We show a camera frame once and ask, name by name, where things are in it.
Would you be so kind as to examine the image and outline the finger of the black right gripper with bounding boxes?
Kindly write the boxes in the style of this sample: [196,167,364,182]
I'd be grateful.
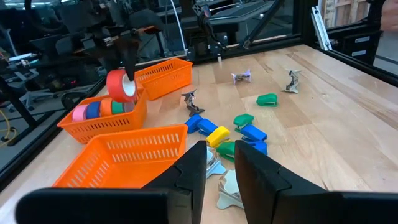
[123,43,140,82]

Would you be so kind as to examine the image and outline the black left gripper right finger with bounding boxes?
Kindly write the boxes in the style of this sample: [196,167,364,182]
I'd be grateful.
[235,140,398,224]

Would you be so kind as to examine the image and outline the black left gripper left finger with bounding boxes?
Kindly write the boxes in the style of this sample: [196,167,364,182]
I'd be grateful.
[15,140,208,224]

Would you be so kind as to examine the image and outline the red tape roll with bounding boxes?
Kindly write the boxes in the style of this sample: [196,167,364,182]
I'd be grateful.
[106,68,137,103]

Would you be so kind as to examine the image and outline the orange plastic basket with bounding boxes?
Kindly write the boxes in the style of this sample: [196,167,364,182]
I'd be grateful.
[57,83,149,144]
[53,124,188,189]
[134,58,193,101]

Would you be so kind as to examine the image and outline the green tape roll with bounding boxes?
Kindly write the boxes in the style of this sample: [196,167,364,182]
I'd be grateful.
[111,100,125,115]

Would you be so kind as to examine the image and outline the orange tape roll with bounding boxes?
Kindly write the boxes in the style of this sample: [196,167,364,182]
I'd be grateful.
[99,98,113,118]

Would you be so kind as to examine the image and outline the blue tape roll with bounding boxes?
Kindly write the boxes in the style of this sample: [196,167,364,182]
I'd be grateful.
[85,100,102,120]

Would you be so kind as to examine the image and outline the green mini stapler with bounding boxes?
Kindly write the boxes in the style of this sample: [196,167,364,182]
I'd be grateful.
[216,141,236,163]
[256,93,279,108]
[233,113,255,130]

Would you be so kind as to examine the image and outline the pink tape roll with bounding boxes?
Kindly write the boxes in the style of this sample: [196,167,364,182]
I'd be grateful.
[72,104,90,122]

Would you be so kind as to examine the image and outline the yellow mini stapler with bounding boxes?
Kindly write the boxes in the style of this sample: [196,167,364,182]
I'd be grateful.
[206,125,231,148]

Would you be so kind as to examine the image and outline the beige staple remover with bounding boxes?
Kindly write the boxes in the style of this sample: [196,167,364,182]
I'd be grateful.
[280,68,302,95]

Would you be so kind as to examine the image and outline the grey stapler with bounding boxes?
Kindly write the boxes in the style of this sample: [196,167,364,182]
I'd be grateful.
[216,169,245,210]

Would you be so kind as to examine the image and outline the grey office chair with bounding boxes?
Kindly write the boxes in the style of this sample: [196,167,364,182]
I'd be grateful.
[9,68,58,113]

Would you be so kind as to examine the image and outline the dark grey desk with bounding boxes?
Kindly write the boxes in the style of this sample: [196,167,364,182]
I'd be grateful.
[180,0,280,35]

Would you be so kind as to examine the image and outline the black box white labels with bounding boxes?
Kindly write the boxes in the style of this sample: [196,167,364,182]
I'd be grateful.
[343,30,382,65]

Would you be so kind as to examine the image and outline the wooden pallet stack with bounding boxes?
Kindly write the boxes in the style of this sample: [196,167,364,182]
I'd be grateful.
[323,0,371,28]

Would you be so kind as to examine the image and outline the white hanging cable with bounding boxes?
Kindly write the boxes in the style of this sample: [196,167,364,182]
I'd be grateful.
[169,0,188,55]

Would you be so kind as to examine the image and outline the black cable loop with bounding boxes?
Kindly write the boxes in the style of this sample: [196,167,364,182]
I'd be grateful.
[60,90,90,110]

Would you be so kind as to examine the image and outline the yellow floor cable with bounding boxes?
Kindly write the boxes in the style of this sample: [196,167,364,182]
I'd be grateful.
[0,108,18,147]

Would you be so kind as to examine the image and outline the black aluminium table frame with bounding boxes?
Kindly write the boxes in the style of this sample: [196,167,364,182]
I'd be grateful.
[0,0,398,192]

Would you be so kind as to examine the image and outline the silver corner bracket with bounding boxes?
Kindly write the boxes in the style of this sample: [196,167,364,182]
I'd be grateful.
[310,6,333,52]

